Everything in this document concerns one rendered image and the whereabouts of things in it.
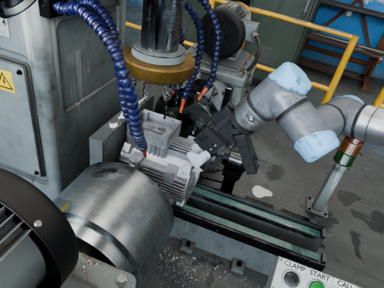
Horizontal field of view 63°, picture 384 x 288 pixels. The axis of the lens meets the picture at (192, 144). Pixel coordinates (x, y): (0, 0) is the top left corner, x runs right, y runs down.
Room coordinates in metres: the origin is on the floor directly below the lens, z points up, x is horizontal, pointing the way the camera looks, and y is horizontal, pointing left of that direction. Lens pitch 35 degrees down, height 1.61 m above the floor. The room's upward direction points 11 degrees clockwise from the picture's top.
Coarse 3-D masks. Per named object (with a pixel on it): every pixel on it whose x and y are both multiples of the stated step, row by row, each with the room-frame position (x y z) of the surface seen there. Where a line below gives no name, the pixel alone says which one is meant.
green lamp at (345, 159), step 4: (340, 152) 0.89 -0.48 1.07; (336, 156) 0.90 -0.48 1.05; (340, 156) 0.88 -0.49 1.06; (344, 156) 0.87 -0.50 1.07; (348, 156) 0.87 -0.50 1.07; (352, 156) 0.87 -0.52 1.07; (356, 156) 0.88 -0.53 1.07; (336, 160) 0.89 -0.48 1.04; (340, 160) 0.88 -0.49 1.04; (344, 160) 0.87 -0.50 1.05; (348, 160) 0.87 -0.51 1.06; (352, 160) 0.87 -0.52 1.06; (344, 164) 0.87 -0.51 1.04; (348, 164) 0.87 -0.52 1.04
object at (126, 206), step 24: (96, 168) 0.50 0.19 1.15; (120, 168) 0.50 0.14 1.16; (72, 192) 0.42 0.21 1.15; (96, 192) 0.42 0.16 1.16; (120, 192) 0.43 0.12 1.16; (144, 192) 0.46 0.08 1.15; (72, 216) 0.36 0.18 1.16; (96, 216) 0.36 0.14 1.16; (120, 216) 0.38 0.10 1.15; (144, 216) 0.41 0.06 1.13; (168, 216) 0.46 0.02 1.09; (96, 240) 0.33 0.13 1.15; (120, 240) 0.34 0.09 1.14; (144, 240) 0.37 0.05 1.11; (120, 264) 0.32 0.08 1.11; (144, 264) 0.34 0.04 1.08
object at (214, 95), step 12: (204, 84) 1.00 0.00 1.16; (216, 84) 1.04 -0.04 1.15; (180, 96) 0.94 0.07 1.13; (192, 96) 0.93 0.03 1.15; (204, 96) 0.92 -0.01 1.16; (216, 96) 0.97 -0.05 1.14; (156, 108) 0.95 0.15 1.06; (168, 108) 0.94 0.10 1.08; (192, 108) 0.92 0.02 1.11; (204, 108) 0.91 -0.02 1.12; (216, 108) 0.92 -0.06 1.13; (180, 120) 0.93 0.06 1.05; (192, 120) 0.92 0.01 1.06; (204, 120) 0.91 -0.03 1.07; (180, 132) 0.93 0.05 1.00; (192, 132) 0.92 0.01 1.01
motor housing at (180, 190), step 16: (176, 144) 0.70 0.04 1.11; (192, 144) 0.71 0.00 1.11; (128, 160) 0.66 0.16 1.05; (144, 160) 0.66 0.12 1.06; (160, 160) 0.66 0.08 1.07; (176, 160) 0.67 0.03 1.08; (160, 176) 0.63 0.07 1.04; (176, 176) 0.63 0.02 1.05; (192, 176) 0.75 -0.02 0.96; (176, 192) 0.61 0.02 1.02
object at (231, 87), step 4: (228, 84) 0.84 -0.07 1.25; (228, 88) 0.81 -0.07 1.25; (232, 88) 0.82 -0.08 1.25; (224, 92) 0.82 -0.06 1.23; (228, 92) 0.81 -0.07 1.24; (232, 92) 0.83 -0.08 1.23; (224, 96) 0.81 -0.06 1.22; (228, 96) 0.81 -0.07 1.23; (224, 100) 0.81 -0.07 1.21; (228, 100) 0.81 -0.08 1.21; (224, 104) 0.81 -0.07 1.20
